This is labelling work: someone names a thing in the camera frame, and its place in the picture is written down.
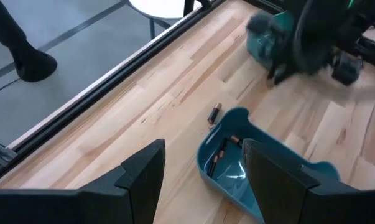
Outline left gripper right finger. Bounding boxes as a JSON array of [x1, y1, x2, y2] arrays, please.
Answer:
[[242, 139, 359, 224]]

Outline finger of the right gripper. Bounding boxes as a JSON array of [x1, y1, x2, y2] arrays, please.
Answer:
[[246, 12, 288, 43], [267, 46, 300, 86]]

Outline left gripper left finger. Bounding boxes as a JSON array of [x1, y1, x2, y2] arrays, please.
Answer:
[[78, 139, 167, 224]]

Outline cylindrical battery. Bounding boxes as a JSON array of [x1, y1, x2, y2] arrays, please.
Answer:
[[229, 135, 243, 147], [217, 140, 228, 159], [207, 102, 223, 124], [206, 154, 220, 178]]

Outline short teal plastic bin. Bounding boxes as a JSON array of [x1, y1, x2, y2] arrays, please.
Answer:
[[245, 11, 296, 72]]

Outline long teal plastic bin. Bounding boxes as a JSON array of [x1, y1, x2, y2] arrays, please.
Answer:
[[196, 107, 342, 224]]

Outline white round table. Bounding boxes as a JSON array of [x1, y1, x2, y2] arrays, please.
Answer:
[[128, 0, 203, 40]]

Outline black table clamp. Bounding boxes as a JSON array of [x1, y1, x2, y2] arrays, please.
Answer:
[[0, 139, 19, 166]]

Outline black pole stand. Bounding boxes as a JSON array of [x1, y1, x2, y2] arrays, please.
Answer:
[[0, 0, 58, 83]]

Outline black floor cable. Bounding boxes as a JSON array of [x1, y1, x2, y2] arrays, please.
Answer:
[[0, 77, 22, 102]]

